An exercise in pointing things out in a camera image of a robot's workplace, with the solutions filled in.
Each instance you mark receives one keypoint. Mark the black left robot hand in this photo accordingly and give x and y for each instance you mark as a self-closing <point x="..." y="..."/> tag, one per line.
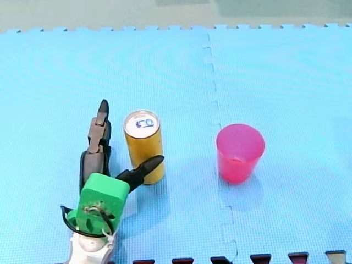
<point x="94" y="154"/>

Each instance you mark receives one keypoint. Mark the yellow drink can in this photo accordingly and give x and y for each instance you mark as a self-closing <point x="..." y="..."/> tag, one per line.
<point x="144" y="143"/>

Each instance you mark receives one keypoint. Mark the pink plastic cup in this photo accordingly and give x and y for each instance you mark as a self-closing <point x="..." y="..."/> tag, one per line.
<point x="238" y="154"/>

